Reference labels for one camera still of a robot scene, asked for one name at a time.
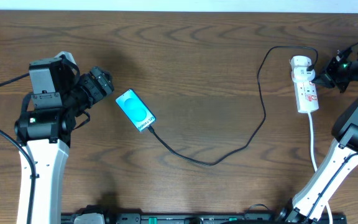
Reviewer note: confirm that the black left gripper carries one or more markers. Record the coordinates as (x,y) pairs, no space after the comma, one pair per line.
(101,82)

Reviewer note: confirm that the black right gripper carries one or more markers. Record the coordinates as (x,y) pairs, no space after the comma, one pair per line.
(328,79)

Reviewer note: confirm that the turquoise screen smartphone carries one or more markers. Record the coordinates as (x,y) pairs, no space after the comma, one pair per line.
(136,110)

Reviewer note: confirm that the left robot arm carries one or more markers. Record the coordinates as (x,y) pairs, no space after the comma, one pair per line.
(60,94)

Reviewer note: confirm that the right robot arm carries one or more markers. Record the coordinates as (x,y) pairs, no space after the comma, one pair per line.
(307,205)

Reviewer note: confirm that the white USB charger plug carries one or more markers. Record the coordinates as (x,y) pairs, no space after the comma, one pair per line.
(300,69)

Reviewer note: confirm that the white power strip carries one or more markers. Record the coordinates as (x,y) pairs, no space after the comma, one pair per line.
(305,90)

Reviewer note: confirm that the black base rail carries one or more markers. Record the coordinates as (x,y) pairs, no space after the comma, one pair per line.
(97,214)

